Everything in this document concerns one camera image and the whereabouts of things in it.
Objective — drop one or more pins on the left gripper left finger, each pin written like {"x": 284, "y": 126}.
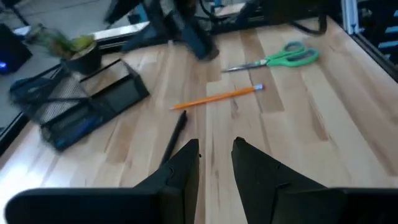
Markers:
{"x": 93, "y": 207}

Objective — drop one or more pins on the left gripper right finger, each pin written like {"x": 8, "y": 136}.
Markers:
{"x": 311, "y": 207}

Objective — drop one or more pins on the black pen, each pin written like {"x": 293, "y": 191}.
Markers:
{"x": 174, "y": 137}

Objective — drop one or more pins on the orange pencil pink eraser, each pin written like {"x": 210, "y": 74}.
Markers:
{"x": 217, "y": 96}

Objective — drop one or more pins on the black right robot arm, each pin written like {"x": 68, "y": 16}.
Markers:
{"x": 192, "y": 31}

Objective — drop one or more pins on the black mesh desk organizer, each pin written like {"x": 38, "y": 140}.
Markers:
{"x": 77, "y": 102}

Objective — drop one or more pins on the small potted succulent plant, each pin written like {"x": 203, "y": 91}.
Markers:
{"x": 84, "y": 60}

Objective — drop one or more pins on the dark box blue light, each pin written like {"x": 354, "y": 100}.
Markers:
{"x": 12, "y": 49}

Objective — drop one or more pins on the silver frame bracket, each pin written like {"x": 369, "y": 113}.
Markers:
{"x": 349, "y": 15}

